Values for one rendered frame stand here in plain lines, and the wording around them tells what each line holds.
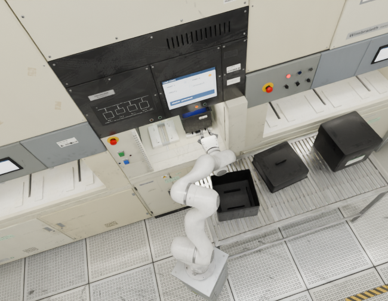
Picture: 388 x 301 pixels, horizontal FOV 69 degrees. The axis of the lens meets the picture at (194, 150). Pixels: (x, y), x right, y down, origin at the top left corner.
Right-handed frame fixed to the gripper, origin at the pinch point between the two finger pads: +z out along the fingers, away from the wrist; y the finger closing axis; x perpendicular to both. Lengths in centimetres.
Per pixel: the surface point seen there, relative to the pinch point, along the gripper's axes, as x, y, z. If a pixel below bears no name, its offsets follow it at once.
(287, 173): -33, 47, -31
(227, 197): -42, 3, -30
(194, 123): -15.7, -2.3, 21.6
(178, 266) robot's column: -43, -42, -64
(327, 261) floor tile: -119, 74, -84
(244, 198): -42, 14, -35
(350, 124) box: -18, 98, -18
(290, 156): -33, 56, -19
